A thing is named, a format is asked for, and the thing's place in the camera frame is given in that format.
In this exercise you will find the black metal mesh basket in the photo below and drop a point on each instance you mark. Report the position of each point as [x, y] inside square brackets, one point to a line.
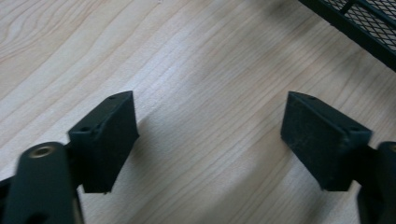
[367, 21]

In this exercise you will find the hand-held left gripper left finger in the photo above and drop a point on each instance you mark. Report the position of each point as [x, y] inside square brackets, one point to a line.
[104, 146]

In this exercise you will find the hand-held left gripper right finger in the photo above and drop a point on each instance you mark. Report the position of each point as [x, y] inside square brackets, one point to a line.
[320, 146]

